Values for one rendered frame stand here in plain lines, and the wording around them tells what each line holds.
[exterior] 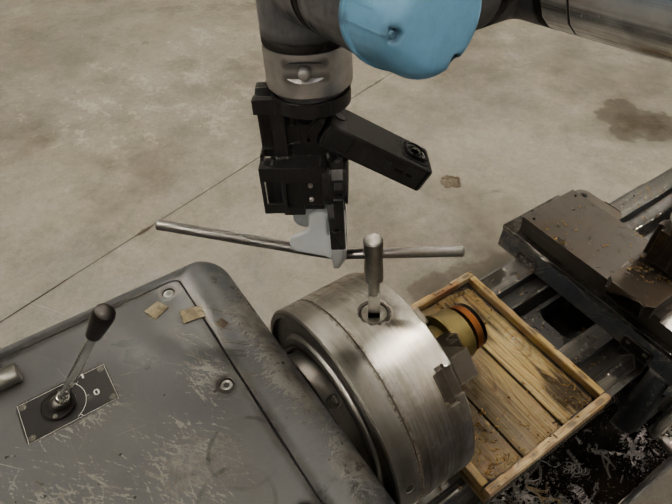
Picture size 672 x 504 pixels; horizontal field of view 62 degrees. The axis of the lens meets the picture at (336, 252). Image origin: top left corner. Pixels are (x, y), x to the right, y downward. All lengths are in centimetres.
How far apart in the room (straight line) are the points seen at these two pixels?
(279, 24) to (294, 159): 13
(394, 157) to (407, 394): 29
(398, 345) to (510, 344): 50
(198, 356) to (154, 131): 275
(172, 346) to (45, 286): 199
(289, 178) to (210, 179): 240
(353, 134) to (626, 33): 23
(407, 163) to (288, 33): 16
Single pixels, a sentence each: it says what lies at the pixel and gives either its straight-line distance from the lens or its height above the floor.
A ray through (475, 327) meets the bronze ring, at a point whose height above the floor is 111.
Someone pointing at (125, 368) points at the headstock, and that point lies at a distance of 67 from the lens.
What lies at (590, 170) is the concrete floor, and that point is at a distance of 318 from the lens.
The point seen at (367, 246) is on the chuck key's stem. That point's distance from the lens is 60.
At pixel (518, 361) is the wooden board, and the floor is 88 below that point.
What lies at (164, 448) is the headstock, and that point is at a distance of 61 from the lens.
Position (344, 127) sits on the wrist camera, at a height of 151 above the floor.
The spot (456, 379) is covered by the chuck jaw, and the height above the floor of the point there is 119.
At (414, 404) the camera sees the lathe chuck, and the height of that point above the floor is 120.
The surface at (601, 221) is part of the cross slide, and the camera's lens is 132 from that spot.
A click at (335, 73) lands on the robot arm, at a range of 47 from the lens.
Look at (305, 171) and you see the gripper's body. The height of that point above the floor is 147.
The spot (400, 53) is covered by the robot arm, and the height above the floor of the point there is 163.
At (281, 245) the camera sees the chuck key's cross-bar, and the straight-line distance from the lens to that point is 61.
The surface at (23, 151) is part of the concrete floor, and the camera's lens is 346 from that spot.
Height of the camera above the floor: 179
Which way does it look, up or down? 46 degrees down
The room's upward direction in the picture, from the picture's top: straight up
